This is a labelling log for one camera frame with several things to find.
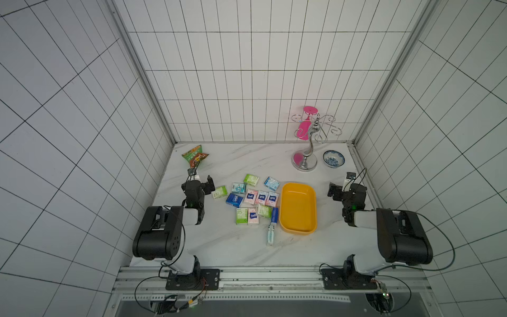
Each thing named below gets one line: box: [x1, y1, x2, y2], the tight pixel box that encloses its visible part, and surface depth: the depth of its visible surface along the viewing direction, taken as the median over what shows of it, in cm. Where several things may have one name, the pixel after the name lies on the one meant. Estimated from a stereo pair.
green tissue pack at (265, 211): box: [257, 204, 273, 219], surface depth 89 cm
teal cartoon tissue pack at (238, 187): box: [231, 182, 247, 194], surface depth 99 cm
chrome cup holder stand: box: [291, 112, 343, 172], surface depth 97 cm
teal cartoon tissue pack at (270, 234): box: [267, 224, 275, 246], surface depth 81 cm
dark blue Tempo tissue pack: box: [225, 192, 245, 209], surface depth 94 cm
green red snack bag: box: [181, 144, 210, 168], surface depth 109 cm
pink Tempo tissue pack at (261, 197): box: [254, 190, 269, 206], surface depth 94 cm
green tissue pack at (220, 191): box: [211, 185, 228, 199], surface depth 97 cm
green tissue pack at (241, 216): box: [235, 208, 249, 224], surface depth 89 cm
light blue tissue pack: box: [264, 176, 281, 192], surface depth 100 cm
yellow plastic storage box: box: [279, 182, 318, 236], surface depth 90 cm
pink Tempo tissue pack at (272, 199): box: [265, 191, 280, 208], surface depth 94 cm
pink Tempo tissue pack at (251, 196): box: [243, 188, 259, 205], surface depth 95 cm
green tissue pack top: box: [242, 173, 260, 187], surface depth 102 cm
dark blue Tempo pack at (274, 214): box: [271, 206, 279, 224], surface depth 87 cm
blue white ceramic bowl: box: [322, 149, 346, 169], surface depth 112 cm
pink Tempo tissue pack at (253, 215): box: [247, 207, 260, 224], surface depth 89 cm
